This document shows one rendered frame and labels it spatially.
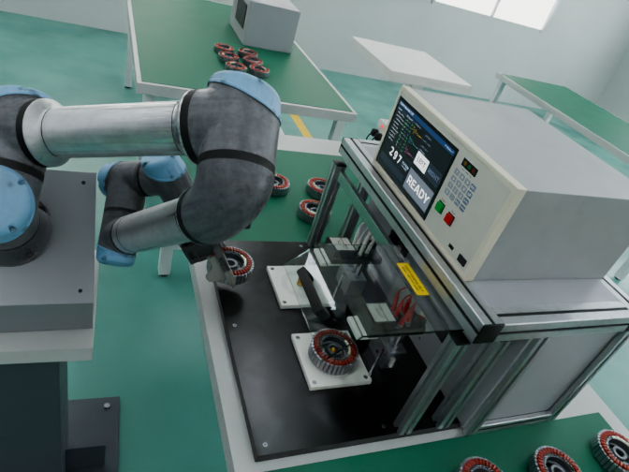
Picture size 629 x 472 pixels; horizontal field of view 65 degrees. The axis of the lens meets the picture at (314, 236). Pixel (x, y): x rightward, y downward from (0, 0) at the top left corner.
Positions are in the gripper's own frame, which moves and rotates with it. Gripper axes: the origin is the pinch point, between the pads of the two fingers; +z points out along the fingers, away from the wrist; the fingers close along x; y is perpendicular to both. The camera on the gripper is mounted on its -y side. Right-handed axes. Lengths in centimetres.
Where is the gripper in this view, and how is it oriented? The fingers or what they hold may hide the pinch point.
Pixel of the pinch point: (230, 267)
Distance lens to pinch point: 122.3
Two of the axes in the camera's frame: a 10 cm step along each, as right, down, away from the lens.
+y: -9.2, 3.8, -0.7
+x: 3.1, 6.2, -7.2
